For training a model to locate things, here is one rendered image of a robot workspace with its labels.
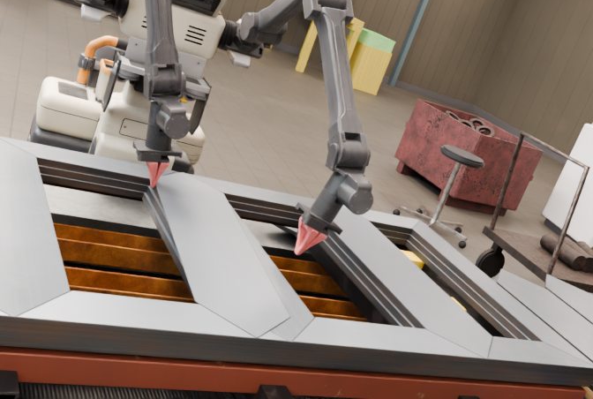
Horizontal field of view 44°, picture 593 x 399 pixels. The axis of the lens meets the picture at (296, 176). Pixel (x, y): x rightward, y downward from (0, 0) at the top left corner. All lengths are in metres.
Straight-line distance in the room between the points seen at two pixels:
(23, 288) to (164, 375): 0.25
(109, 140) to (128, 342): 1.09
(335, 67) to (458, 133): 4.81
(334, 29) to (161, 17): 0.38
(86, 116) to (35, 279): 1.28
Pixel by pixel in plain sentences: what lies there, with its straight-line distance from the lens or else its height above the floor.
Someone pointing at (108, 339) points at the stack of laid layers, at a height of 0.84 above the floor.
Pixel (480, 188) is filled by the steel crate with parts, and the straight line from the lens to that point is 6.46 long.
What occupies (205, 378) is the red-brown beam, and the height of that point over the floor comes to 0.78.
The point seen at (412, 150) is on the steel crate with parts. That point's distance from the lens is 6.81.
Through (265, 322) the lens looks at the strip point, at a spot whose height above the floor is 0.86.
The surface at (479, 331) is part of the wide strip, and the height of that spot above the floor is 0.86.
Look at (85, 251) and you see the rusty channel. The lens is 1.71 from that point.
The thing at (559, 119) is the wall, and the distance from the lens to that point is 12.64.
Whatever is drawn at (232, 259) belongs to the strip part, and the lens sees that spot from 1.49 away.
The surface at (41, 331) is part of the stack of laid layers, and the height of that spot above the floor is 0.84.
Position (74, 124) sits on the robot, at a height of 0.73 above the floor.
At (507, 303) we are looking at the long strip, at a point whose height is 0.86.
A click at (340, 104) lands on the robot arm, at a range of 1.61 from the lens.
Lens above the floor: 1.44
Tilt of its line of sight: 15 degrees down
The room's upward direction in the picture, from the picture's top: 21 degrees clockwise
